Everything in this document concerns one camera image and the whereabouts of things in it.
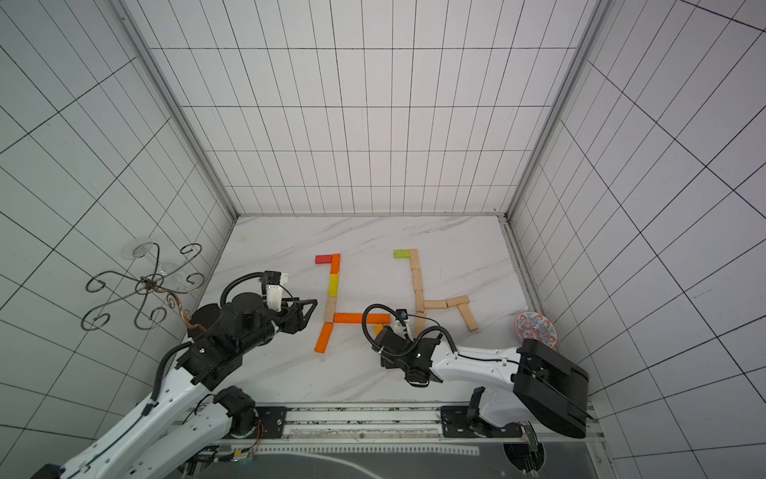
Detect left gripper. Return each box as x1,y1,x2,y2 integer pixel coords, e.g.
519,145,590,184
239,297,318,352

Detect orange block horizontal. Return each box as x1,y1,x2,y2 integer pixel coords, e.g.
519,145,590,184
314,323,334,353

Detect natural block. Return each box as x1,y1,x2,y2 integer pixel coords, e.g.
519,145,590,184
411,269,424,293
423,301,449,311
324,297,337,323
446,295,470,307
415,289,425,313

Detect natural block diagonal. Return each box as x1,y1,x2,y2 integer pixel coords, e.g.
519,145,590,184
409,249,421,271
458,303,479,331
411,311,426,337

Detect yellow-green block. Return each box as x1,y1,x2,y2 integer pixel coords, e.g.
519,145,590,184
328,273,339,297

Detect long orange block bottom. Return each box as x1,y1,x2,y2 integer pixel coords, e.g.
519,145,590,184
362,313,391,325

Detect orange block diagonal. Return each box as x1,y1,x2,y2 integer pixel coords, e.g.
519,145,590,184
331,253,341,275

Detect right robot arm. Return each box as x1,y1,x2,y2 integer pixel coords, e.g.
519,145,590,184
361,303,594,439

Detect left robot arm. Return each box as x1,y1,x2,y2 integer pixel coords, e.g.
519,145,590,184
34,271,318,478

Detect dark oval stand base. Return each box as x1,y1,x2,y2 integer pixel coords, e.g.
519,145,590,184
188,303,221,336

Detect patterned red blue plate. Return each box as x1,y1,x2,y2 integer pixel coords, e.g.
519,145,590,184
514,311,559,348

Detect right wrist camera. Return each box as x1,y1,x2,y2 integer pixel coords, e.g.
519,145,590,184
393,309,411,340

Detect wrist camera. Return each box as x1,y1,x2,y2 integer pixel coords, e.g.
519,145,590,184
261,271,288,313
393,309,411,340

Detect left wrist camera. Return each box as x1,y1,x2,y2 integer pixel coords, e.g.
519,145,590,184
261,271,288,313

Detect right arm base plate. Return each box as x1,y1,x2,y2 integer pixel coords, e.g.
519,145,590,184
439,404,523,439

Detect aluminium mounting rail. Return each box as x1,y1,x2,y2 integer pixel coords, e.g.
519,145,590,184
128,399,606,459

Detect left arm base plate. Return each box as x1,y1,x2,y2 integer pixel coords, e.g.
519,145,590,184
231,406,289,440

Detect ornate metal wire stand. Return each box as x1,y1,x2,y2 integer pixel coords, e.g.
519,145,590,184
80,241,207,333

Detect right base cable bundle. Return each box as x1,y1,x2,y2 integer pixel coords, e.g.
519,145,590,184
503,430,547,477

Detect electronics board with wires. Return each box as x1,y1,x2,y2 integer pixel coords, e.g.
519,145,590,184
188,445,255,478

